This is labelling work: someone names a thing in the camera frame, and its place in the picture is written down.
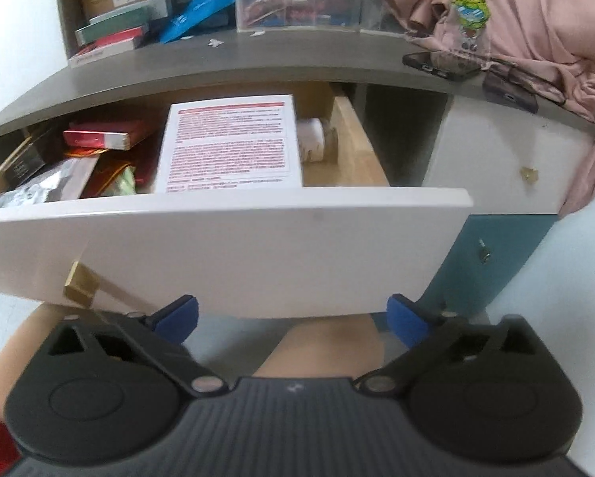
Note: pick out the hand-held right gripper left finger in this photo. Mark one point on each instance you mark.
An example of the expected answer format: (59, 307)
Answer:
(178, 320)

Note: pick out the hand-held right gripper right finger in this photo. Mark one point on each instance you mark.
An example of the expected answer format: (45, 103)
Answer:
(406, 322)

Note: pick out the gold drawer knob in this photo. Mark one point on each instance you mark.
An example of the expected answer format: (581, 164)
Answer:
(81, 284)

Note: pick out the white box red print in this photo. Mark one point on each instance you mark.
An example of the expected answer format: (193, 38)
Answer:
(227, 149)

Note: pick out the white drawer small knob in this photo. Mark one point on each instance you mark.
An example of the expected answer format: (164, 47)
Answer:
(491, 159)

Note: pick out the teal cabinet door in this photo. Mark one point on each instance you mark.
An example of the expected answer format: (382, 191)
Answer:
(506, 248)

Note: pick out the green packet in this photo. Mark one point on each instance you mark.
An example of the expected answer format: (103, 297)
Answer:
(121, 184)

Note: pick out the red gold packet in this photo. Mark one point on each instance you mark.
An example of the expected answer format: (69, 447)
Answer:
(143, 169)

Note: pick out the silver foil packet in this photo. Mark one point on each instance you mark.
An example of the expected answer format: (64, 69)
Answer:
(44, 186)

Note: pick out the red box gold edge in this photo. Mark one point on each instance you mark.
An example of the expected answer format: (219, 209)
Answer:
(103, 136)

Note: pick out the white pill bottle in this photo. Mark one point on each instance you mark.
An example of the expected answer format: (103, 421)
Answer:
(311, 140)

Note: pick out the black box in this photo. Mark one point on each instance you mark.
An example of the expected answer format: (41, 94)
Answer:
(26, 159)

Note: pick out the black smartphone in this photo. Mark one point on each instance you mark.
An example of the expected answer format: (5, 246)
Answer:
(439, 64)

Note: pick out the white box red label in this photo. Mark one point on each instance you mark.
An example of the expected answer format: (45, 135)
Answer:
(103, 54)

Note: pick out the white paper scrap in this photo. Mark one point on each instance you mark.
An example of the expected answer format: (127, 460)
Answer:
(257, 33)
(215, 42)

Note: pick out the grey wooden desk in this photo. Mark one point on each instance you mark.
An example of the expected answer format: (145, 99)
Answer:
(287, 62)

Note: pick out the green and white box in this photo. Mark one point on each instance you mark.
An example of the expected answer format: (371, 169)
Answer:
(113, 27)

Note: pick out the blue plastic bag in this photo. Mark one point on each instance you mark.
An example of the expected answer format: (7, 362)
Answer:
(198, 7)

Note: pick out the grey shelf side panel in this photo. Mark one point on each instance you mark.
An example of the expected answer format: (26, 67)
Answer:
(68, 10)

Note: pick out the pink cloth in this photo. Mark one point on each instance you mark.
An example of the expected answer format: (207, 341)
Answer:
(550, 20)

